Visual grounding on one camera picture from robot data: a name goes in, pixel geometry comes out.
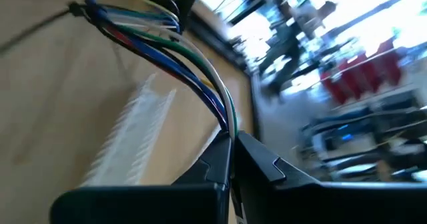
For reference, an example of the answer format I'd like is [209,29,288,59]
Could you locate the white slotted cable duct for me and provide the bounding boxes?
[81,72,178,187]

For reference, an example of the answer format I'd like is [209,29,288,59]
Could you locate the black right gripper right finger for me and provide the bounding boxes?
[233,131,427,224]

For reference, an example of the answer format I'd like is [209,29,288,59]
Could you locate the red blue black wires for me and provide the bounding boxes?
[84,0,232,132]

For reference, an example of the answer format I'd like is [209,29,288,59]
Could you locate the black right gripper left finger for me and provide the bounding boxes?
[49,130,234,224]

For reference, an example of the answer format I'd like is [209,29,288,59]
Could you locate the black zip tie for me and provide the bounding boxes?
[0,1,88,57]

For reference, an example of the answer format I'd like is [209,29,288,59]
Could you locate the black wire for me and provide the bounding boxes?
[96,20,228,131]

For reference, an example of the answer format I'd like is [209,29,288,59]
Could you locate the red storage bin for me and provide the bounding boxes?
[318,37,404,105]

